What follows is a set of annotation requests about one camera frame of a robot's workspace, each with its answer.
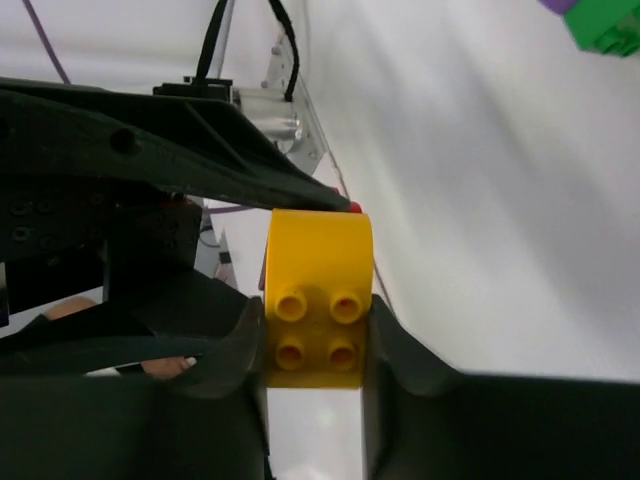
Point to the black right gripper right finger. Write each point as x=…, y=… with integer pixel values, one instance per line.
x=423, y=419

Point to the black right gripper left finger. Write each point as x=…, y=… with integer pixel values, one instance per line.
x=200, y=417

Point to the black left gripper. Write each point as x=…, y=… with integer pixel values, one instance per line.
x=61, y=236

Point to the yellow butterfly lego piece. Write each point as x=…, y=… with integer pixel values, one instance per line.
x=318, y=291

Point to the red flower lego piece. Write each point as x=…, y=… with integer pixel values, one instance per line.
x=354, y=207

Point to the purple curved lego piece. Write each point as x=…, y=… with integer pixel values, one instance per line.
x=559, y=7

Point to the green lego brick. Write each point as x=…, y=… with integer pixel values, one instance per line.
x=607, y=27

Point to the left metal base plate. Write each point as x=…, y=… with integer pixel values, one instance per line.
x=293, y=127

